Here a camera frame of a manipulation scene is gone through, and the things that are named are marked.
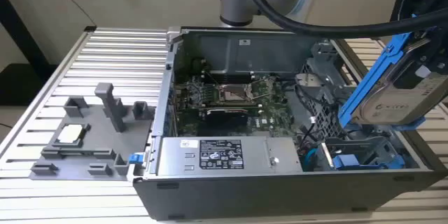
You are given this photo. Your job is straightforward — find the thick black cable hose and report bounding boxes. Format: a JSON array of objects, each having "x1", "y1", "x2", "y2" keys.
[{"x1": 238, "y1": 0, "x2": 448, "y2": 40}]

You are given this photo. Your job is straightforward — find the silver CPU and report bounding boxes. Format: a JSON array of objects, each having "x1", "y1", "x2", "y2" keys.
[{"x1": 57, "y1": 123, "x2": 87, "y2": 143}]

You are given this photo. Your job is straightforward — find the blue cable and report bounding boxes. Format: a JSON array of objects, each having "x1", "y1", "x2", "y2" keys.
[{"x1": 302, "y1": 147, "x2": 318, "y2": 172}]

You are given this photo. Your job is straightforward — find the blue empty carrier tab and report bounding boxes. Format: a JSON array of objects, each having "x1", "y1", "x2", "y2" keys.
[{"x1": 330, "y1": 155, "x2": 359, "y2": 171}]

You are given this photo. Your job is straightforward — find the grey parts rack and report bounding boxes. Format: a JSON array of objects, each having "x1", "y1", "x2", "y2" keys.
[{"x1": 30, "y1": 82, "x2": 157, "y2": 182}]

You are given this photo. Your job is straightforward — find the green motherboard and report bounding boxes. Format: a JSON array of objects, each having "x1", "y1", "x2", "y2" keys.
[{"x1": 173, "y1": 71, "x2": 315, "y2": 141}]

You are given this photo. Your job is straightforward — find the black data wire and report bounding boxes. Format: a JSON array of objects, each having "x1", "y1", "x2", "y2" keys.
[{"x1": 298, "y1": 115, "x2": 317, "y2": 147}]

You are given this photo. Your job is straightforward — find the dark grey PC case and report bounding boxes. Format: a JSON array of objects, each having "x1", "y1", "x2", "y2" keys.
[{"x1": 131, "y1": 26, "x2": 448, "y2": 221}]

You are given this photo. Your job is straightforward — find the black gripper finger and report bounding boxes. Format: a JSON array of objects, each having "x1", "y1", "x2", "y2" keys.
[{"x1": 393, "y1": 28, "x2": 448, "y2": 90}]

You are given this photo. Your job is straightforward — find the black power wire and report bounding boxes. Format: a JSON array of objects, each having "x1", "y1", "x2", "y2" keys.
[{"x1": 295, "y1": 84, "x2": 338, "y2": 111}]

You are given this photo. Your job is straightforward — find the hard disk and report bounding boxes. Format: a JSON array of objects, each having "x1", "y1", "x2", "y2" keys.
[{"x1": 337, "y1": 6, "x2": 448, "y2": 133}]

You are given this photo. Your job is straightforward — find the blue case latch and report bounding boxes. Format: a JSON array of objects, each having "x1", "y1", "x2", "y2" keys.
[{"x1": 127, "y1": 152, "x2": 145, "y2": 165}]

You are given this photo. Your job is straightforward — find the black graphics card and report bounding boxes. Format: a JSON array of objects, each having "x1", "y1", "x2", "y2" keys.
[{"x1": 203, "y1": 106, "x2": 261, "y2": 132}]

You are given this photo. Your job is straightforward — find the perforated metal drive cage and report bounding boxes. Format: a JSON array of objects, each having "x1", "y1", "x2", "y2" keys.
[{"x1": 295, "y1": 39, "x2": 355, "y2": 141}]

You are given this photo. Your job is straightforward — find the metal disk bay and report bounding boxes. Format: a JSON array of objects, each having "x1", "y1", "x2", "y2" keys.
[{"x1": 325, "y1": 129, "x2": 421, "y2": 172}]

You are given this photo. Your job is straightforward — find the silver power supply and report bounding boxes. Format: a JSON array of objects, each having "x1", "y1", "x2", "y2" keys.
[{"x1": 155, "y1": 136, "x2": 303, "y2": 176}]

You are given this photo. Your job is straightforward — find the metal socket cover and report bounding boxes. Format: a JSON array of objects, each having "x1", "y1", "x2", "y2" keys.
[{"x1": 245, "y1": 80, "x2": 262, "y2": 102}]

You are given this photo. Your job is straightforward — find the CPU socket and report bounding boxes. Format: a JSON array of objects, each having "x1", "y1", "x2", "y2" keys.
[{"x1": 214, "y1": 82, "x2": 261, "y2": 103}]

